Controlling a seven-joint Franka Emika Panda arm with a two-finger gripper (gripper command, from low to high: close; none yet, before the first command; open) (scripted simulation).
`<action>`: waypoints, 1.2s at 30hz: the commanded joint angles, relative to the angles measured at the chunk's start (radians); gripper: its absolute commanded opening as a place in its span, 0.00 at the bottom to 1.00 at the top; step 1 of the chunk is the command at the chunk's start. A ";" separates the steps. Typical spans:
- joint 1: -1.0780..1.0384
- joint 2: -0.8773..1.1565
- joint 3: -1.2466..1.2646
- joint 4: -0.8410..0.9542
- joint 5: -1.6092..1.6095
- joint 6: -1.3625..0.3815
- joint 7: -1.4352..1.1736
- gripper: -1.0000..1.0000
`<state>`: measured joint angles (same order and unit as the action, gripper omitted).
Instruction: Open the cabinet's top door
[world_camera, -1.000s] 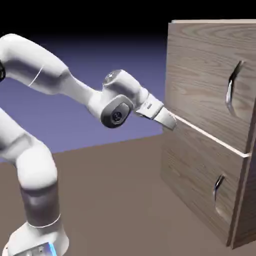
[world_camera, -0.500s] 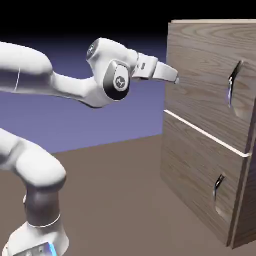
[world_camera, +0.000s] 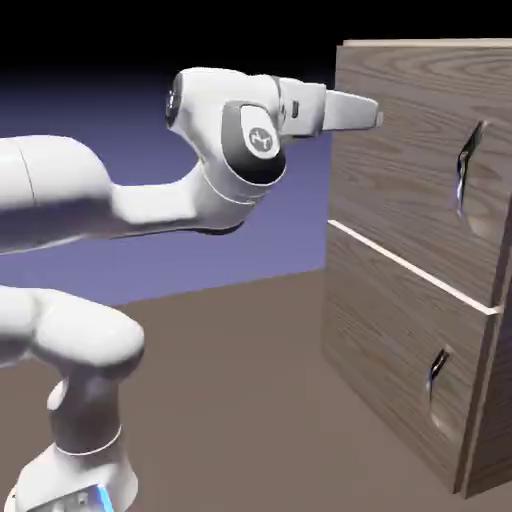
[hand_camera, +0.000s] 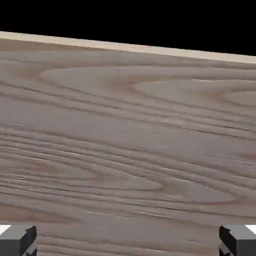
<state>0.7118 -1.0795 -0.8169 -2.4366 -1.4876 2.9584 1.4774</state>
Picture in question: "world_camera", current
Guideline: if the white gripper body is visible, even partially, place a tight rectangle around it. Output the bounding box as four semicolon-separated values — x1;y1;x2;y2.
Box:
322;89;380;132

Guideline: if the wooden cabinet door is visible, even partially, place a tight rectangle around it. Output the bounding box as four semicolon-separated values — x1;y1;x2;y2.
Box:
328;44;512;310
320;223;498;494

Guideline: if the wooden cabinet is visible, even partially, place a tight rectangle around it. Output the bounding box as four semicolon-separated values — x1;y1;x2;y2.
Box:
320;38;512;500

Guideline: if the curved metal door handle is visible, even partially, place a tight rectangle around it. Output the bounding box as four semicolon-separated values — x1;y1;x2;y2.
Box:
425;348;450;404
455;120;484;218

